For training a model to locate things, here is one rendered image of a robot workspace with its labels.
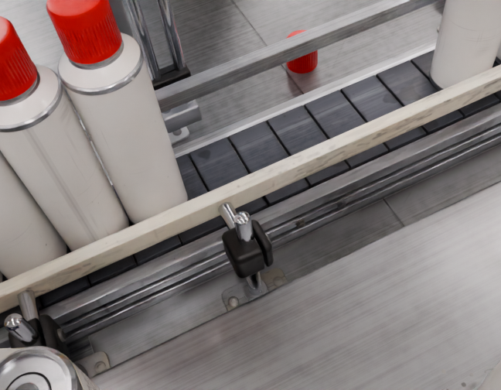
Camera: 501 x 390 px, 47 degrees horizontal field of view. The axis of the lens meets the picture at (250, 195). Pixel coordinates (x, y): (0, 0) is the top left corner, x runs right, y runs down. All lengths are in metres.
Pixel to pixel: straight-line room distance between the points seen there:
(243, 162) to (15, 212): 0.20
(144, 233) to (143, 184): 0.04
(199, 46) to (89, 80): 0.35
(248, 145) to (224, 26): 0.23
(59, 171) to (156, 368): 0.15
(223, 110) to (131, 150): 0.23
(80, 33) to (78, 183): 0.11
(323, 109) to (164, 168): 0.18
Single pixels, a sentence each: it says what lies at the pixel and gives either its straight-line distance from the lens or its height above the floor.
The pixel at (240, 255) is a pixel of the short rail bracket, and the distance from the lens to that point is 0.40.
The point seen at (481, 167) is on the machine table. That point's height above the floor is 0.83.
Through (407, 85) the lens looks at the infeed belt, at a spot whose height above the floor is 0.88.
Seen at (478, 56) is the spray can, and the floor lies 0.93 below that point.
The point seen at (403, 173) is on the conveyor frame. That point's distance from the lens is 0.52.
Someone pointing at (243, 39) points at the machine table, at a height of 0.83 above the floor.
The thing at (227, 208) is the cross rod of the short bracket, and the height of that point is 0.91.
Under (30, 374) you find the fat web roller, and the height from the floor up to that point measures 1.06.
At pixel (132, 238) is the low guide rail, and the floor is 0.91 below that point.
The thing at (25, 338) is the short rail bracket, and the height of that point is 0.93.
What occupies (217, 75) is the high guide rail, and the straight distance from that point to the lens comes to 0.45.
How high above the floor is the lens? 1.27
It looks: 55 degrees down
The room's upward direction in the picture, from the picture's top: 9 degrees counter-clockwise
